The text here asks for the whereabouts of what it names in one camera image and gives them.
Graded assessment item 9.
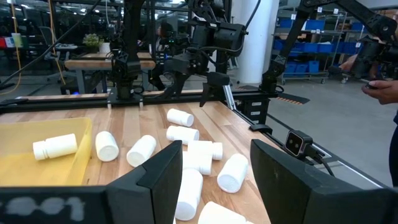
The black controller box with labels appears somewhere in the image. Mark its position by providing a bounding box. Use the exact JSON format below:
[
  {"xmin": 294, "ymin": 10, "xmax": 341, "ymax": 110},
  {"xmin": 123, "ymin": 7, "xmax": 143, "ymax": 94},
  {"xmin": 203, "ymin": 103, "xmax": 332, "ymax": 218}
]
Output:
[{"xmin": 241, "ymin": 99, "xmax": 268, "ymax": 125}]

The grey office chair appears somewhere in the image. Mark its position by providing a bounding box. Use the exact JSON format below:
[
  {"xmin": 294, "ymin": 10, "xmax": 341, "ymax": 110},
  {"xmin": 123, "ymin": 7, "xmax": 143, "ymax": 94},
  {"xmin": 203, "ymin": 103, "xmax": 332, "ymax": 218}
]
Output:
[{"xmin": 37, "ymin": 26, "xmax": 78, "ymax": 78}]

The black camera cable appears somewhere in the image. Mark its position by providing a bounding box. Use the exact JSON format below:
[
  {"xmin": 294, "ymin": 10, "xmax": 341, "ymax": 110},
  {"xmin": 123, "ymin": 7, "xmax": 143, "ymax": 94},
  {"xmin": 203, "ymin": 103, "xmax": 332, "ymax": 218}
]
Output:
[{"xmin": 306, "ymin": 146, "xmax": 336, "ymax": 177}]

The metal shelf with blue bins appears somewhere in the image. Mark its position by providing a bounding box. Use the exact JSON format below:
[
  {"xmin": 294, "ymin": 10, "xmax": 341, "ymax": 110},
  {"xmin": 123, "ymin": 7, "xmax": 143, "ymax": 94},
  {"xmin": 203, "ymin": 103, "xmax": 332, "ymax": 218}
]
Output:
[{"xmin": 273, "ymin": 9, "xmax": 361, "ymax": 85}]

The yellow translucent plastic basket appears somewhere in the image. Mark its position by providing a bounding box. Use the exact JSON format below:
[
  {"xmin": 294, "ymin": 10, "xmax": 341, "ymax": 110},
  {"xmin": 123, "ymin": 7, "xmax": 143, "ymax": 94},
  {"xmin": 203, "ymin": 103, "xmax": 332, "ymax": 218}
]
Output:
[{"xmin": 0, "ymin": 117, "xmax": 93, "ymax": 187}]

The silver aluminium profile post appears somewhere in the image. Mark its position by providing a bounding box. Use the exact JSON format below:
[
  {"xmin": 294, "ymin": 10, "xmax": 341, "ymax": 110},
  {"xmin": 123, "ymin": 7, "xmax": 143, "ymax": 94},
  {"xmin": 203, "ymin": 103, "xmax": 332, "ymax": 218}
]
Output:
[{"xmin": 222, "ymin": 83, "xmax": 237, "ymax": 110}]

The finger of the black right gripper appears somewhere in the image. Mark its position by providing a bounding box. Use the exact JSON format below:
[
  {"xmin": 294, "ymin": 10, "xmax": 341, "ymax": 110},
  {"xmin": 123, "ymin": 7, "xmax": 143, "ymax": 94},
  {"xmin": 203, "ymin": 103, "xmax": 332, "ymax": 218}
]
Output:
[
  {"xmin": 198, "ymin": 72, "xmax": 231, "ymax": 108},
  {"xmin": 161, "ymin": 73, "xmax": 190, "ymax": 100}
]

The black frame foot bracket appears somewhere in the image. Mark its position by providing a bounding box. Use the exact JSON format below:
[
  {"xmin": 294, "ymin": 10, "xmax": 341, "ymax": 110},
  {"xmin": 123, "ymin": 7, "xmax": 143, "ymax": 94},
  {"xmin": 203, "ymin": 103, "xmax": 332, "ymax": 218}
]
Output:
[{"xmin": 248, "ymin": 123, "xmax": 274, "ymax": 132}]

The white plastic pill bottle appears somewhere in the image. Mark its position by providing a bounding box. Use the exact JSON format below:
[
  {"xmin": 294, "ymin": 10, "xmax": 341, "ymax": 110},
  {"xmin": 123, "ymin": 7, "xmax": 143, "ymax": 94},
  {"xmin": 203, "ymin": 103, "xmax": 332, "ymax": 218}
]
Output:
[
  {"xmin": 32, "ymin": 133, "xmax": 78, "ymax": 161},
  {"xmin": 216, "ymin": 153, "xmax": 249, "ymax": 194},
  {"xmin": 165, "ymin": 125, "xmax": 200, "ymax": 146},
  {"xmin": 187, "ymin": 140, "xmax": 224, "ymax": 161},
  {"xmin": 95, "ymin": 131, "xmax": 120, "ymax": 162},
  {"xmin": 166, "ymin": 108, "xmax": 195, "ymax": 128},
  {"xmin": 182, "ymin": 151, "xmax": 213, "ymax": 176},
  {"xmin": 126, "ymin": 134, "xmax": 157, "ymax": 168},
  {"xmin": 197, "ymin": 201, "xmax": 254, "ymax": 224},
  {"xmin": 174, "ymin": 168, "xmax": 204, "ymax": 222}
]

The black hanging cable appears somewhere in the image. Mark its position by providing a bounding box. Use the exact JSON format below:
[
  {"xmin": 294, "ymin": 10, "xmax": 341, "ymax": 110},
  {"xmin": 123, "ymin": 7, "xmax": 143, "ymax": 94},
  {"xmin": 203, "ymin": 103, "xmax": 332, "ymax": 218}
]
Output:
[{"xmin": 0, "ymin": 0, "xmax": 103, "ymax": 90}]

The small potted plant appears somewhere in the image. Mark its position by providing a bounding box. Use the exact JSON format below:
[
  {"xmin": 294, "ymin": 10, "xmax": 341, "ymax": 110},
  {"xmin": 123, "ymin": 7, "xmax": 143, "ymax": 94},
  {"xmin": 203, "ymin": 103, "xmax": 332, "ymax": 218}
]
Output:
[{"xmin": 82, "ymin": 32, "xmax": 112, "ymax": 54}]

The person's hand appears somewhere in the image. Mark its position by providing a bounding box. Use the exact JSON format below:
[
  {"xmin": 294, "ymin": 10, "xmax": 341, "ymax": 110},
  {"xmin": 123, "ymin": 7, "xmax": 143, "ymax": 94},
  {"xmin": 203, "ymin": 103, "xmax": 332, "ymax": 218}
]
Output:
[{"xmin": 361, "ymin": 79, "xmax": 398, "ymax": 105}]

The yellow hanging cable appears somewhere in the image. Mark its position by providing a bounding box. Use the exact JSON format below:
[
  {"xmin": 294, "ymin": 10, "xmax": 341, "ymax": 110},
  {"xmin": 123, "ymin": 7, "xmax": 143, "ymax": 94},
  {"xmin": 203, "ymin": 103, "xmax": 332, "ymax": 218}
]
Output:
[
  {"xmin": 0, "ymin": 0, "xmax": 22, "ymax": 96},
  {"xmin": 48, "ymin": 0, "xmax": 67, "ymax": 85}
]

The white round building column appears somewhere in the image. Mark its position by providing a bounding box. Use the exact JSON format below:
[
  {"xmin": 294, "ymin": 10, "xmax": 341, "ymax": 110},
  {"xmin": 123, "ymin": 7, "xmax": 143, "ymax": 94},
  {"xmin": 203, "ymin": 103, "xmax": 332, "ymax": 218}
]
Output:
[{"xmin": 231, "ymin": 0, "xmax": 280, "ymax": 85}]

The wooden table with grey legs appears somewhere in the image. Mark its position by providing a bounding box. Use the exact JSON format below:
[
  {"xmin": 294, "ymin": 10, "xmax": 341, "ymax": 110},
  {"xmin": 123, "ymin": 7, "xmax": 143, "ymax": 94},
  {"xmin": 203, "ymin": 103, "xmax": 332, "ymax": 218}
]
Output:
[{"xmin": 63, "ymin": 51, "xmax": 156, "ymax": 94}]

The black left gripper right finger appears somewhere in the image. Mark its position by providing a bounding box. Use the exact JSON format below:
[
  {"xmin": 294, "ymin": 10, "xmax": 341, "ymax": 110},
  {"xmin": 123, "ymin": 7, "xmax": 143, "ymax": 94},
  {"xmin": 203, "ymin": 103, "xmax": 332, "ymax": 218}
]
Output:
[{"xmin": 250, "ymin": 139, "xmax": 398, "ymax": 224}]

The small black table camera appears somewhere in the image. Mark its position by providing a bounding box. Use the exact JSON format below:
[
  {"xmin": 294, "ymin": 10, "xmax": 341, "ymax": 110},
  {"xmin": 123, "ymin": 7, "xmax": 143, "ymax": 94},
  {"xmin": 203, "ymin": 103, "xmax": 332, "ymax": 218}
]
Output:
[{"xmin": 284, "ymin": 129, "xmax": 314, "ymax": 158}]

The black hazard striped floor mat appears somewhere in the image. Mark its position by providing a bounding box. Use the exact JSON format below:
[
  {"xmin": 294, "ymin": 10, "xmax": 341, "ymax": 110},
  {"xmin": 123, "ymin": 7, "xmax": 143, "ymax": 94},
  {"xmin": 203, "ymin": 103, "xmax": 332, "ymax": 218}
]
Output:
[{"xmin": 275, "ymin": 91, "xmax": 311, "ymax": 106}]

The person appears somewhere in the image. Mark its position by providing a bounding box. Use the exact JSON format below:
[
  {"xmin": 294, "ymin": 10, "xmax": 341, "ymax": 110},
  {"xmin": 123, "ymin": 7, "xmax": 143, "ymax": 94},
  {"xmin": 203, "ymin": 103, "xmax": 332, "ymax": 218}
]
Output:
[{"xmin": 154, "ymin": 21, "xmax": 175, "ymax": 54}]

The blue plastic storage bin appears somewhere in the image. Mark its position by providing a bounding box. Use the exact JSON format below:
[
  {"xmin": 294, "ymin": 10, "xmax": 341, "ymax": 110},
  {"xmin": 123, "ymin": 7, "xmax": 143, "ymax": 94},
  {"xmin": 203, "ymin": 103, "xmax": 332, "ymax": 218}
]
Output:
[
  {"xmin": 304, "ymin": 19, "xmax": 326, "ymax": 31},
  {"xmin": 307, "ymin": 60, "xmax": 320, "ymax": 74}
]

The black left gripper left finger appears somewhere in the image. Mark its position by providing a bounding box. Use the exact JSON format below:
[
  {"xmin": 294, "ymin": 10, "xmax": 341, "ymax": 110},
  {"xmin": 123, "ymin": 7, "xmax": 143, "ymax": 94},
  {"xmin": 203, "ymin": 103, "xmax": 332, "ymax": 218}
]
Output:
[{"xmin": 105, "ymin": 139, "xmax": 183, "ymax": 224}]

